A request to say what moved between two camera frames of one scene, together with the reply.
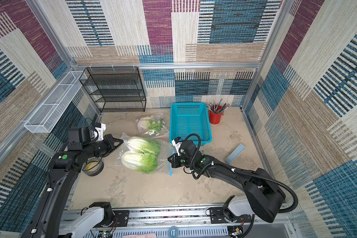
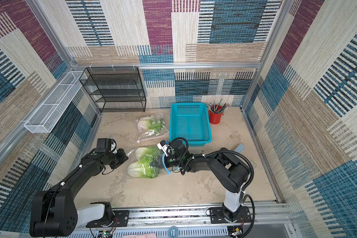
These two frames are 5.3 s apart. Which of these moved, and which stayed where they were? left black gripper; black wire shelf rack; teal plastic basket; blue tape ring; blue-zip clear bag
Moved: left black gripper; blue-zip clear bag
Stayed: black wire shelf rack; blue tape ring; teal plastic basket
